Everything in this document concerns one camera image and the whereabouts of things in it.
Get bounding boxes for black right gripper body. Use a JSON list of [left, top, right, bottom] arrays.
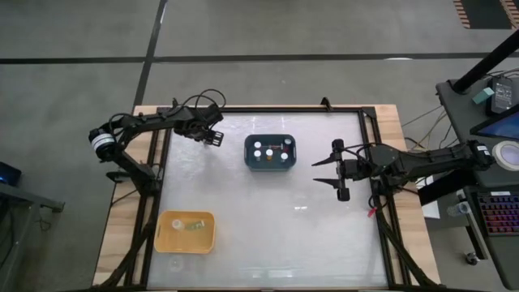
[[332, 139, 372, 202]]

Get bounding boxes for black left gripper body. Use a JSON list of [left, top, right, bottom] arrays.
[[174, 104, 224, 141]]

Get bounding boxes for teal plastic bin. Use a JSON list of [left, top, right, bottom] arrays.
[[243, 133, 298, 172]]

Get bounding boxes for yellow plastic bin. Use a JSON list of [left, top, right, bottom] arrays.
[[153, 209, 217, 256]]

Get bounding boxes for white paper sheet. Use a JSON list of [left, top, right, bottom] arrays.
[[415, 174, 441, 220]]

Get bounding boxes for black support beam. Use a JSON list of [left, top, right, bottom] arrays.
[[417, 168, 478, 207]]

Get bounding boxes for clear plastic water bottle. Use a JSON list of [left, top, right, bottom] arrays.
[[445, 201, 472, 217]]

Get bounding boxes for grey side desk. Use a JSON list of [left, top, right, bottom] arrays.
[[435, 76, 519, 291]]

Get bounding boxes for white tape roll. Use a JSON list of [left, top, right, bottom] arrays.
[[491, 140, 519, 172]]

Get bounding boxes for small teal box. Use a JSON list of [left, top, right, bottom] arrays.
[[471, 86, 496, 105]]

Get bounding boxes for backlit keyboard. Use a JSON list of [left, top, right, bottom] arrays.
[[477, 190, 519, 238]]

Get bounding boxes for monitor with blue screen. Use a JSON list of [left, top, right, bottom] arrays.
[[470, 105, 519, 142]]

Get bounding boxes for black power adapter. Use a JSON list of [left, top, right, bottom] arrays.
[[487, 75, 516, 115]]

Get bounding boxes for black diagonal pole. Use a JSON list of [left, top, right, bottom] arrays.
[[452, 30, 519, 94]]

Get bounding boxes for grey side table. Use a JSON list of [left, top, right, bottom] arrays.
[[0, 182, 66, 292]]

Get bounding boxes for black device with blue light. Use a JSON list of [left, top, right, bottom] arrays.
[[0, 161, 23, 187]]

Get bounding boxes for black mat orange striped edges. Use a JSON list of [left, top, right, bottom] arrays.
[[453, 0, 519, 30]]

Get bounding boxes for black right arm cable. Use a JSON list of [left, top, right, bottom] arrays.
[[343, 141, 390, 163]]

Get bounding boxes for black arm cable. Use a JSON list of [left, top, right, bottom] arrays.
[[178, 88, 227, 119], [343, 141, 390, 163]]

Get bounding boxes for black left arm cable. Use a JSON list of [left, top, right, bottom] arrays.
[[178, 88, 227, 119]]

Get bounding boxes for black aluminium table frame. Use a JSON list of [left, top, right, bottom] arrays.
[[95, 97, 441, 292]]

